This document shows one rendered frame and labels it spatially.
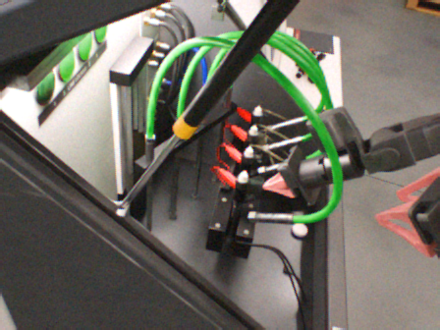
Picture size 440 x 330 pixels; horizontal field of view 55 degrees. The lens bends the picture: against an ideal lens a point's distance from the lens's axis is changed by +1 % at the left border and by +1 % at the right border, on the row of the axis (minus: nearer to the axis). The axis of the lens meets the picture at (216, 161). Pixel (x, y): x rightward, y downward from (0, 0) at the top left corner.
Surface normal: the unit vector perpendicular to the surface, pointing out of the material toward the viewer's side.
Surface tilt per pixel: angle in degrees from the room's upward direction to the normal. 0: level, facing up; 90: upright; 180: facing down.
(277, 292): 0
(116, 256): 90
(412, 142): 72
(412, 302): 0
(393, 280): 0
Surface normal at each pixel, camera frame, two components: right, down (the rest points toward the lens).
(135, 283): -0.19, 0.65
